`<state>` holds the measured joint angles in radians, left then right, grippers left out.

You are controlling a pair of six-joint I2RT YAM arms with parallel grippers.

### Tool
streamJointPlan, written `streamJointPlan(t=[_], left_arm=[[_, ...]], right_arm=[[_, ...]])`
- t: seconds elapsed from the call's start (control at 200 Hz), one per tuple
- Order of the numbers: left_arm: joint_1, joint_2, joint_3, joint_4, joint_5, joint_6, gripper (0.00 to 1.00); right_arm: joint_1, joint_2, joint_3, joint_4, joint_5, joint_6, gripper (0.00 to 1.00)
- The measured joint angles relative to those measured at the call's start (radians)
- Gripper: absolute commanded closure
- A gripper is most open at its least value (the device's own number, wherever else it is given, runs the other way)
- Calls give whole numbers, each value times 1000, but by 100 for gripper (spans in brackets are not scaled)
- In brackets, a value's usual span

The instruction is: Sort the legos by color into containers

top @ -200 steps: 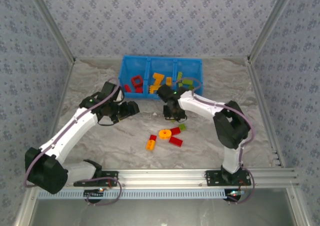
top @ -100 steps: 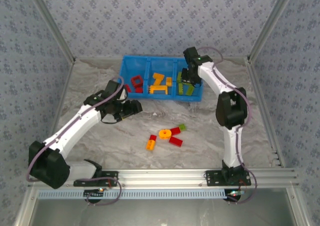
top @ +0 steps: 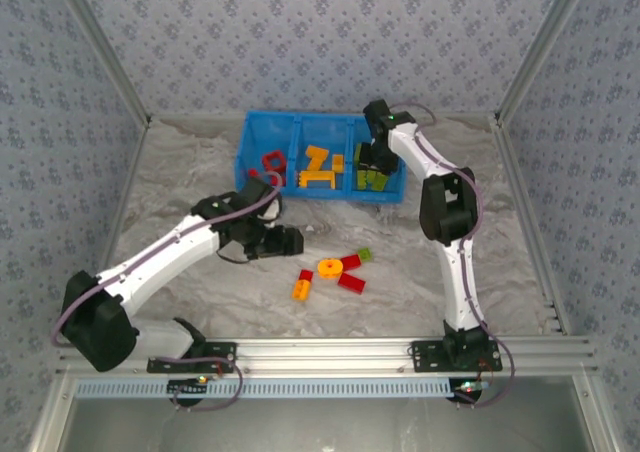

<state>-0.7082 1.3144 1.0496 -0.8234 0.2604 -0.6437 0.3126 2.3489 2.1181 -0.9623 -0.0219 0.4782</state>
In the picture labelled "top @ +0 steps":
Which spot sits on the red frame lego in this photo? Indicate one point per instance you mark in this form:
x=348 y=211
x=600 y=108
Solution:
x=267 y=161

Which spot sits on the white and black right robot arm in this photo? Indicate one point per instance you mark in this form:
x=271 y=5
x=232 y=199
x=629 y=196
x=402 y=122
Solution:
x=450 y=207

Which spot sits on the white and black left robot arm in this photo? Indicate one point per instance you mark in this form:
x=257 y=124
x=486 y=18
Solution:
x=165 y=257

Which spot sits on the blue three-compartment plastic bin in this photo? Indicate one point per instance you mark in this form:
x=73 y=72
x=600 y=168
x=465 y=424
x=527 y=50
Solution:
x=325 y=132

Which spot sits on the small red lego brick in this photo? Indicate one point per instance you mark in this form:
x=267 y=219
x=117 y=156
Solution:
x=306 y=275

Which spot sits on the yellow round lego piece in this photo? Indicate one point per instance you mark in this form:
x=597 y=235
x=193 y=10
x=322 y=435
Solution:
x=324 y=269

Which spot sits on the small green lego brick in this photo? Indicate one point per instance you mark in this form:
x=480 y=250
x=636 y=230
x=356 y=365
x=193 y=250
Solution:
x=365 y=255

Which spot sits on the small black circuit board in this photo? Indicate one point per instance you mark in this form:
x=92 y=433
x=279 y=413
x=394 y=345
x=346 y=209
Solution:
x=470 y=389
x=187 y=389

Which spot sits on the yellow frame lego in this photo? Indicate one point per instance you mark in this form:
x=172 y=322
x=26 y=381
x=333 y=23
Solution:
x=317 y=176

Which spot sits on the aluminium side rail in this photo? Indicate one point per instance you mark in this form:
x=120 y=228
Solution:
x=131 y=172
x=512 y=172

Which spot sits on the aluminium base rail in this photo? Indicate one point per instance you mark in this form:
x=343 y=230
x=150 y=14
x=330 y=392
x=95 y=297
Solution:
x=325 y=354

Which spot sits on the aluminium corner post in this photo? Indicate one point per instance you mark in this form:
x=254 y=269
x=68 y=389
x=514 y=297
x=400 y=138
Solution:
x=545 y=47
x=100 y=47

